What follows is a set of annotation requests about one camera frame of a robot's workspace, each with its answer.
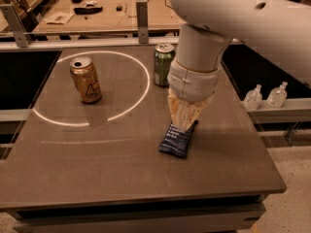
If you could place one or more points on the gold soda can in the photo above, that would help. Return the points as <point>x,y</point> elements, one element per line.
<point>85,78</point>

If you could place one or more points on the green soda can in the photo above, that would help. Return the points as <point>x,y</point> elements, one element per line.
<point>163,56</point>

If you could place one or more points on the metal bracket middle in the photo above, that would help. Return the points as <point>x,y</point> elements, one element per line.
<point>142,21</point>

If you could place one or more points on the clear sanitizer bottle left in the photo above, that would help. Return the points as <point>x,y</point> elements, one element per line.
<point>253,98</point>

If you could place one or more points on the blue rxbar blueberry wrapper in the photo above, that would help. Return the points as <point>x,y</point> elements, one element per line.
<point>176,141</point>

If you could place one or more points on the clear sanitizer bottle right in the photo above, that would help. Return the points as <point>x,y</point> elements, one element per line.
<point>277,96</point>

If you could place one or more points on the metal guard rail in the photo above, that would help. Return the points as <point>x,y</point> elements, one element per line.
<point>71,44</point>

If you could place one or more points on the black tool on bench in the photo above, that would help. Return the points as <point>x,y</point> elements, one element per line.
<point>87,10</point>

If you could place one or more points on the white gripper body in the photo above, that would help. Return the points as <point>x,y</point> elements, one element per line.
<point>191,83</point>

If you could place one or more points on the small black block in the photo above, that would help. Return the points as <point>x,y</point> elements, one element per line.
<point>119,7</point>

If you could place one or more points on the paper envelope on bench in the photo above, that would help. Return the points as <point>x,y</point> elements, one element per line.
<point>58,18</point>

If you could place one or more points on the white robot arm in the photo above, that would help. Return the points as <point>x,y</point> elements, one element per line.
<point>279,30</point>

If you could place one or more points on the metal bracket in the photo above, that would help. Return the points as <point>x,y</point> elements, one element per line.
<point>21,37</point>
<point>142,21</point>

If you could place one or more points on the clear sanitizer bottle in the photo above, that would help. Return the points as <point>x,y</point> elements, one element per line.
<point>277,96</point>
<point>253,98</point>

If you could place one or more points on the metal bracket left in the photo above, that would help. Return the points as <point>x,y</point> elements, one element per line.
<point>21,37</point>

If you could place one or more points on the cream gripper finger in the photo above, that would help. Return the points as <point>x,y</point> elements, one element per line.
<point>193,110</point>
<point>174,104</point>

